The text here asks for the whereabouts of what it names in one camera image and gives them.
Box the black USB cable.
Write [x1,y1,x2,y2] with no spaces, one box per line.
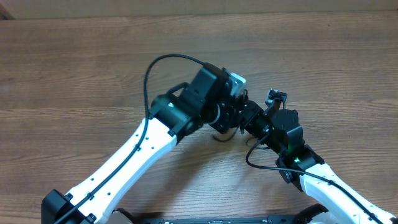
[211,88,249,143]

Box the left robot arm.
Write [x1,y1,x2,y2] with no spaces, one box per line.
[41,63,246,223]

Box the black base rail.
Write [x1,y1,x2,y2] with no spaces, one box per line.
[133,215,295,224]

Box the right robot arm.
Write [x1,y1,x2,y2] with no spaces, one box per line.
[239,100,397,223]

